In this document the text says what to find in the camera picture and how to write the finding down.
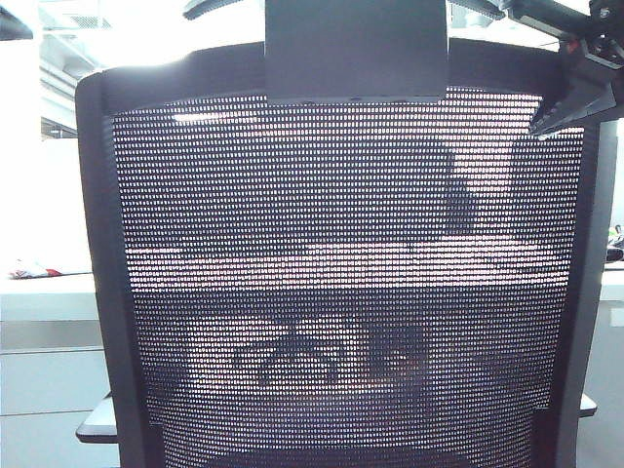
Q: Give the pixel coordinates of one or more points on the dark grey pouch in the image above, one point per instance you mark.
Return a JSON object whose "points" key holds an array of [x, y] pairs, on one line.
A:
{"points": [[615, 254]]}

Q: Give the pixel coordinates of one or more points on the ceiling tube light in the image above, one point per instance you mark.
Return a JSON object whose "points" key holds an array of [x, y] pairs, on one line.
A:
{"points": [[200, 117]]}

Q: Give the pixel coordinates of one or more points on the black mesh office chair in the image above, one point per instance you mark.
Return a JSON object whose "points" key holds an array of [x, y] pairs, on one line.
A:
{"points": [[356, 49]]}

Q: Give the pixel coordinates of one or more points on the black swivel chair base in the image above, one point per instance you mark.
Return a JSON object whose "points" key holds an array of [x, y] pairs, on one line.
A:
{"points": [[287, 351]]}

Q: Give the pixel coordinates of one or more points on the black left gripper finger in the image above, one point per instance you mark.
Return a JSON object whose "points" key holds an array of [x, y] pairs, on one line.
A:
{"points": [[14, 24]]}

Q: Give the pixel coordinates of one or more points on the white office desk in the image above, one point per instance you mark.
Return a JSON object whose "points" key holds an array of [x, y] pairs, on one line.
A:
{"points": [[44, 297]]}

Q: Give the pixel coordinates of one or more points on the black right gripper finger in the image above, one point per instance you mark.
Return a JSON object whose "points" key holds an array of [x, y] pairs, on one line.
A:
{"points": [[580, 100], [551, 19]]}

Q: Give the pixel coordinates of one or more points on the white red printed cloth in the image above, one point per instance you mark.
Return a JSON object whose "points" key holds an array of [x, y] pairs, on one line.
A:
{"points": [[34, 270]]}

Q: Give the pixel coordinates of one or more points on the white drawer cabinet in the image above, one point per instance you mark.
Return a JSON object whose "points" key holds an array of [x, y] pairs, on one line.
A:
{"points": [[49, 380]]}

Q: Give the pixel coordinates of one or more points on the ceiling air vent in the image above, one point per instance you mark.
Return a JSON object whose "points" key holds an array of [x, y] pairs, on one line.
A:
{"points": [[87, 20]]}

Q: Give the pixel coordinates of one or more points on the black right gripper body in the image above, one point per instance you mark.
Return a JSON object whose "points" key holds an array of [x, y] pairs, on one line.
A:
{"points": [[607, 34]]}

